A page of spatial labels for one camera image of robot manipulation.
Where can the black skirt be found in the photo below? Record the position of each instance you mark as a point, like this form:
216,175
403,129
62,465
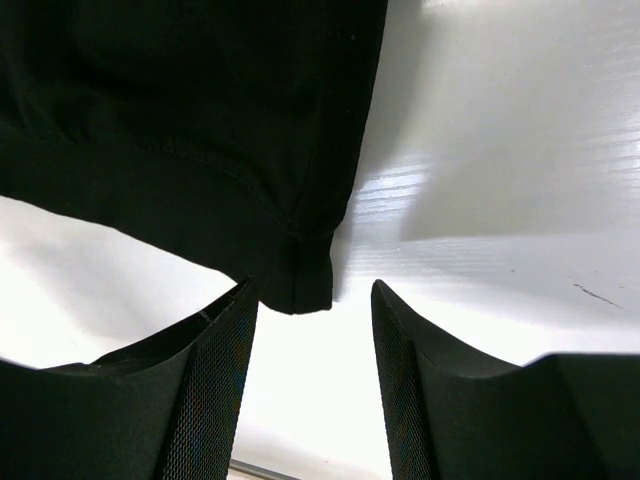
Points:
224,132

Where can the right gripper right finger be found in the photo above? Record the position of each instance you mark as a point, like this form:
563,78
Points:
452,411

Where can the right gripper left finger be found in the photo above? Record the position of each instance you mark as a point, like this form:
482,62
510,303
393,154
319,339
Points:
165,407

